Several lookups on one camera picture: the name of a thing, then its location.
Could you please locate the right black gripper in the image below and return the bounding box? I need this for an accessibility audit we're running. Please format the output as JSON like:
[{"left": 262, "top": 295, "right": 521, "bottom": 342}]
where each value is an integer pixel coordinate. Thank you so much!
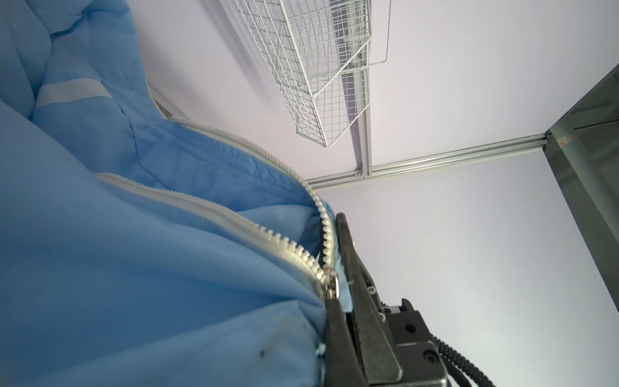
[{"left": 336, "top": 213, "right": 450, "bottom": 386}]

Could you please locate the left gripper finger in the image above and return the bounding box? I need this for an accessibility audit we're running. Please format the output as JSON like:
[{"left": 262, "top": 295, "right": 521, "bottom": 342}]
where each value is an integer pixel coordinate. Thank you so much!
[{"left": 324, "top": 298, "right": 368, "bottom": 387}]

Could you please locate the light blue jacket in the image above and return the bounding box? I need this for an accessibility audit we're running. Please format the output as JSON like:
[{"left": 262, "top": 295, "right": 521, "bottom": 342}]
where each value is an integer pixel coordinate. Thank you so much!
[{"left": 1, "top": 1, "right": 343, "bottom": 386}]

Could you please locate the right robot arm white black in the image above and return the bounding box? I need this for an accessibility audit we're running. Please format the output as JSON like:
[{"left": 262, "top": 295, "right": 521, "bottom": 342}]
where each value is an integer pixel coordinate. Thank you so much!
[{"left": 325, "top": 214, "right": 493, "bottom": 386}]

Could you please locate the long white wire basket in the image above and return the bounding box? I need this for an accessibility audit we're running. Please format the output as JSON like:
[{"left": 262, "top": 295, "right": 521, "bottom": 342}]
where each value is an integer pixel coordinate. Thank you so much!
[{"left": 236, "top": 1, "right": 372, "bottom": 148}]

